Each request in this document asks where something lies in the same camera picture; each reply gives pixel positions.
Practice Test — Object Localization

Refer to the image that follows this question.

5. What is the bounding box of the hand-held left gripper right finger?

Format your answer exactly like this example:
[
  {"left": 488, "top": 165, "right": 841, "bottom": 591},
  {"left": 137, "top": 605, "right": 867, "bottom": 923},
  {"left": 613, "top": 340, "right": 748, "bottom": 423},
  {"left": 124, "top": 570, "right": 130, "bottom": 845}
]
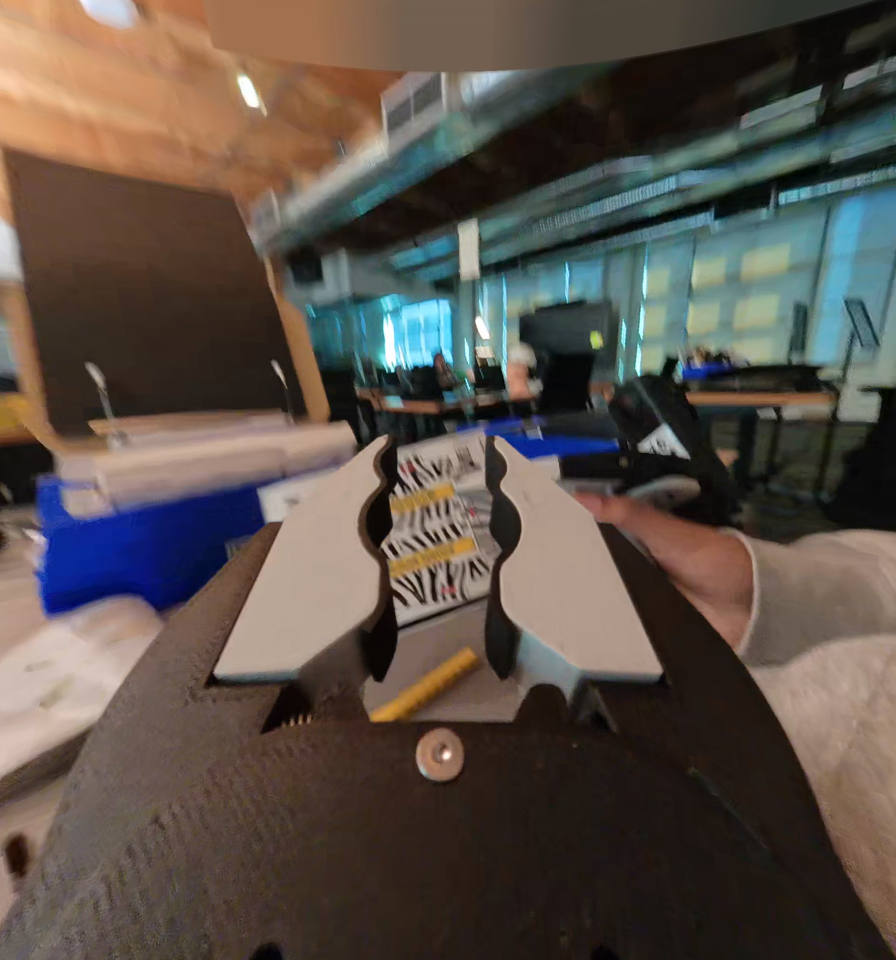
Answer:
[{"left": 484, "top": 436, "right": 667, "bottom": 702}]

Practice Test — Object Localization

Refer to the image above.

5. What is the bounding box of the zebra striped sticker sheet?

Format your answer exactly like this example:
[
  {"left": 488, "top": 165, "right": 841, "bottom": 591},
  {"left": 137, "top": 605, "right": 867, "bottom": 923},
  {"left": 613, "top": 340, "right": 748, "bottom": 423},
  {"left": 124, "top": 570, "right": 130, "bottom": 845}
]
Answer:
[{"left": 388, "top": 431, "right": 513, "bottom": 630}]

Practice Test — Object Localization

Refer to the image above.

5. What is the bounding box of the stack of white booklets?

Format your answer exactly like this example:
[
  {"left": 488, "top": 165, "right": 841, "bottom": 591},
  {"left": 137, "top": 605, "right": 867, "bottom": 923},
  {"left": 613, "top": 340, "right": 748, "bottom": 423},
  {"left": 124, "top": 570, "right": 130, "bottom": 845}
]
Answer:
[{"left": 54, "top": 418, "right": 359, "bottom": 513}]

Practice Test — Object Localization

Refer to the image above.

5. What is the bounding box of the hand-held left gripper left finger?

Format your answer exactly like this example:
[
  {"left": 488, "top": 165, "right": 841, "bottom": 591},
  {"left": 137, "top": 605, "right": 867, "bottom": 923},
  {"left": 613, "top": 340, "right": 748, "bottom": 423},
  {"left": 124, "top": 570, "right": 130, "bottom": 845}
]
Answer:
[{"left": 212, "top": 435, "right": 400, "bottom": 685}]

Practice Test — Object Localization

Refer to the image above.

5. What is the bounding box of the white hanging ceiling sign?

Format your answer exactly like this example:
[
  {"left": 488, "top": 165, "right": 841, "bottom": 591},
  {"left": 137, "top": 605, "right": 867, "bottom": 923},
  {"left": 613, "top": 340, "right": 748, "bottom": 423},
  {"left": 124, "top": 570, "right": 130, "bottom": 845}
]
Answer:
[{"left": 456, "top": 218, "right": 484, "bottom": 283}]

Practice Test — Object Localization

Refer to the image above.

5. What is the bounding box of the dark board with wooden frame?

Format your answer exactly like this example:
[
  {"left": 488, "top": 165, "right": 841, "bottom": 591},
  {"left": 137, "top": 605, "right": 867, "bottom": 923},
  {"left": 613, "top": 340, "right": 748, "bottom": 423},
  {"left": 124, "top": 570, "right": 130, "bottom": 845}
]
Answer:
[{"left": 1, "top": 146, "right": 331, "bottom": 453}]

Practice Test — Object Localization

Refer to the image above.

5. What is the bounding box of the blue storage bin with tag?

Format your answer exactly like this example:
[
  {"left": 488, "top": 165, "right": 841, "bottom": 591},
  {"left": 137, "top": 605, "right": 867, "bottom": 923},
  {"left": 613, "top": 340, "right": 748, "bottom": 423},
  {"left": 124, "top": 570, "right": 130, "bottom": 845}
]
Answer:
[{"left": 35, "top": 471, "right": 269, "bottom": 618}]

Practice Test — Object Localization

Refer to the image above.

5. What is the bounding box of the yellow lego beam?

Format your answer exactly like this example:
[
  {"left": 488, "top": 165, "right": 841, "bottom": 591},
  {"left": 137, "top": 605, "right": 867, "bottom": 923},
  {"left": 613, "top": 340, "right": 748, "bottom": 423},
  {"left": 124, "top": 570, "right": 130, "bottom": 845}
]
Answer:
[{"left": 369, "top": 646, "right": 481, "bottom": 723}]

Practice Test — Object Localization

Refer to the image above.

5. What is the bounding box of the large black monitor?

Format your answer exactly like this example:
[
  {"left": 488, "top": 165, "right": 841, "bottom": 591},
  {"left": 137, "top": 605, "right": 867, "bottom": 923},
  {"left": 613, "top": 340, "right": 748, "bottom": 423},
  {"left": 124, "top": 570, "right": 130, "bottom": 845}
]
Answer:
[{"left": 517, "top": 300, "right": 616, "bottom": 414}]

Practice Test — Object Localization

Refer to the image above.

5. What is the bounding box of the person's right forearm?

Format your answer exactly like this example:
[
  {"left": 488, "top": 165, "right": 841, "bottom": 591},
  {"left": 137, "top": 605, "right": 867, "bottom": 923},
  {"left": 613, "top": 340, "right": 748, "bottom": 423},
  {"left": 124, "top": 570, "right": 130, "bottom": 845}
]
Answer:
[{"left": 736, "top": 528, "right": 896, "bottom": 669}]

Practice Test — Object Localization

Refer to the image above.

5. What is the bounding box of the metal air duct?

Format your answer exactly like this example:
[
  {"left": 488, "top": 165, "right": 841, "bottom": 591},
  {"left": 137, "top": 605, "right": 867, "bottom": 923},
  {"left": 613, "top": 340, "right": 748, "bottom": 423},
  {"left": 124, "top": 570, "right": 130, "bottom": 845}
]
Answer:
[{"left": 253, "top": 67, "right": 896, "bottom": 252}]

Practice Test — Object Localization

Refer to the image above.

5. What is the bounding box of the person's right hand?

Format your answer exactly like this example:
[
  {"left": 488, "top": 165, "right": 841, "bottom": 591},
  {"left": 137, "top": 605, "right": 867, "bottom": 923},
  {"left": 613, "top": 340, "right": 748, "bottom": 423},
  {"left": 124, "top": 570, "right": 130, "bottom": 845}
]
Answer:
[{"left": 571, "top": 491, "right": 758, "bottom": 648}]

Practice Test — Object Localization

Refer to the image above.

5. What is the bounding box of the open instruction booklet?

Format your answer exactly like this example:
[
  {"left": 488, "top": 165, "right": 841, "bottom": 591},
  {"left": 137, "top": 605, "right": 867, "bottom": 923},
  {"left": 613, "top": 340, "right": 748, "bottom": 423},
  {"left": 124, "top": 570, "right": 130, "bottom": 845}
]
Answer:
[{"left": 0, "top": 592, "right": 164, "bottom": 796}]

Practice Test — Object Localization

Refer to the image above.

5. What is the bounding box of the plain blue storage bin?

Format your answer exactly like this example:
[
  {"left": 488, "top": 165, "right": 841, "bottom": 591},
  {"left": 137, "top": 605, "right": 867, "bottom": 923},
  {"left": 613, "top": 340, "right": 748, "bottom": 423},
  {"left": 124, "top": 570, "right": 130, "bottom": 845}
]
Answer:
[{"left": 448, "top": 426, "right": 623, "bottom": 460}]

